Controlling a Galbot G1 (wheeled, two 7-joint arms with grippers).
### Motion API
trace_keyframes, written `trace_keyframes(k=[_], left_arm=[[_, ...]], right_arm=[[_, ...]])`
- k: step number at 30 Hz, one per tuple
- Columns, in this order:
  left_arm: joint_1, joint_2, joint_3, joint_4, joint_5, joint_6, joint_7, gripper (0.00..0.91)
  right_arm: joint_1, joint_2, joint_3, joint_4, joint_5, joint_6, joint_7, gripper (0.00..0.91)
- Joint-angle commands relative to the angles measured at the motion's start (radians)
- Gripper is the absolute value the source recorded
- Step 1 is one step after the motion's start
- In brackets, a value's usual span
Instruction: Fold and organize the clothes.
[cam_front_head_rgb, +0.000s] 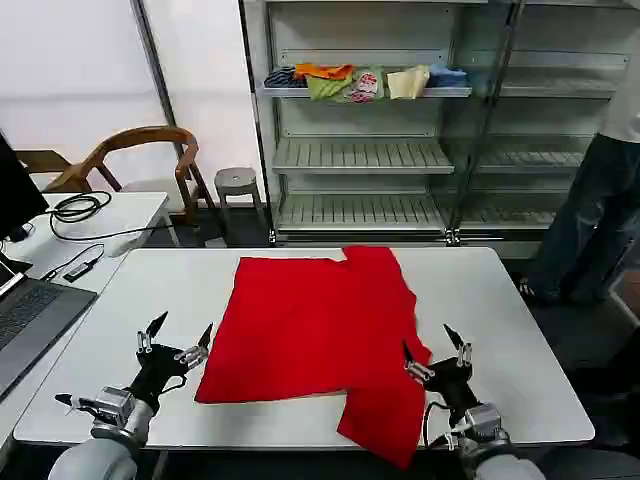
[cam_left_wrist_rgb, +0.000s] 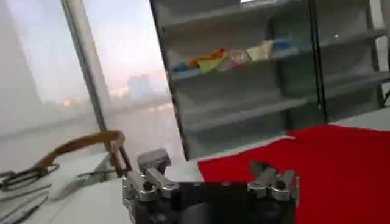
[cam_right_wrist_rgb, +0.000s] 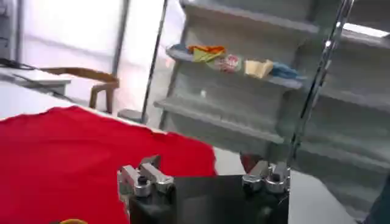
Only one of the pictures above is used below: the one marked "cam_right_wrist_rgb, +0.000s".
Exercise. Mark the metal shelf with folded clothes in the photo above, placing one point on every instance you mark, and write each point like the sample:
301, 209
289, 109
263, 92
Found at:
231, 100

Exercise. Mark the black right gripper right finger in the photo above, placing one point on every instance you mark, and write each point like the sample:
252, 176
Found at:
274, 181

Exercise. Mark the white side table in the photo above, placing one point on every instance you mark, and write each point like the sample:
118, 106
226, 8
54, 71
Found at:
36, 79

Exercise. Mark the empty metal shelf rack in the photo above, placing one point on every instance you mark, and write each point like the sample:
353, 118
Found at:
350, 128

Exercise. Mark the grey tent pole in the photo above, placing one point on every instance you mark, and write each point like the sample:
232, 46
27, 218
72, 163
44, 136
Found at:
120, 36

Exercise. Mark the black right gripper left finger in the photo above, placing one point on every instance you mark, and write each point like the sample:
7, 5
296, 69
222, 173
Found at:
146, 176

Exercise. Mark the red shirt with print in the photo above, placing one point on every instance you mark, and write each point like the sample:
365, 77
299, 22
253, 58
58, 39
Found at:
61, 164

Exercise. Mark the wooden chair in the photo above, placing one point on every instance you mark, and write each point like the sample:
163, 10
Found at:
103, 83

